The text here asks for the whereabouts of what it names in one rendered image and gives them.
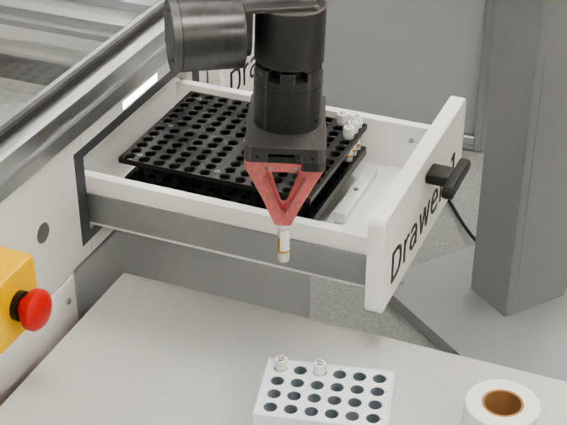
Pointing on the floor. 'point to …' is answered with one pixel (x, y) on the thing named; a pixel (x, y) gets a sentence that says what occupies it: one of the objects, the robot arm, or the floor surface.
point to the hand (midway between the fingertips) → (283, 212)
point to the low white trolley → (229, 364)
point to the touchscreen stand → (510, 213)
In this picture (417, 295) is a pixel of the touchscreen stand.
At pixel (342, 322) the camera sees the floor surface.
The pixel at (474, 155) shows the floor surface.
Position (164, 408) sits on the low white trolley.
